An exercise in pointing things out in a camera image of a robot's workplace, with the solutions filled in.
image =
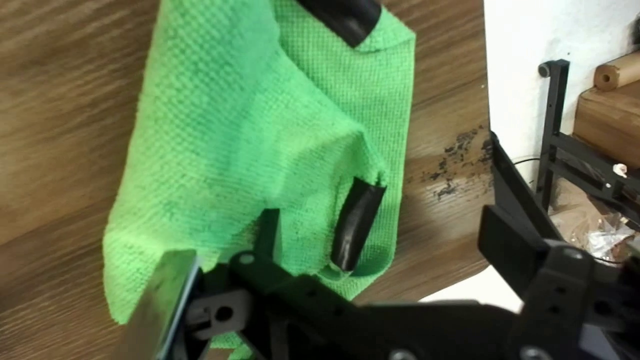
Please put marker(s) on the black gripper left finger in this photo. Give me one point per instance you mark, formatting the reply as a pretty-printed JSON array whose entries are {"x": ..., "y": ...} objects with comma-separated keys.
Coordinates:
[{"x": 154, "y": 328}]

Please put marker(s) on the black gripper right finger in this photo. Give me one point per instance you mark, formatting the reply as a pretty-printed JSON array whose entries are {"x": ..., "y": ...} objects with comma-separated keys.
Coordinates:
[{"x": 550, "y": 279}]

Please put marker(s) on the green cloth with black tabs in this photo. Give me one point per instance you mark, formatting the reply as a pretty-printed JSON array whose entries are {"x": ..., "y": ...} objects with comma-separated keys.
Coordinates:
[{"x": 253, "y": 104}]

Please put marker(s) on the brown cardboard box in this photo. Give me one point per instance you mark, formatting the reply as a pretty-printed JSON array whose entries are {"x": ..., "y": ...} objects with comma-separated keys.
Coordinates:
[{"x": 608, "y": 113}]

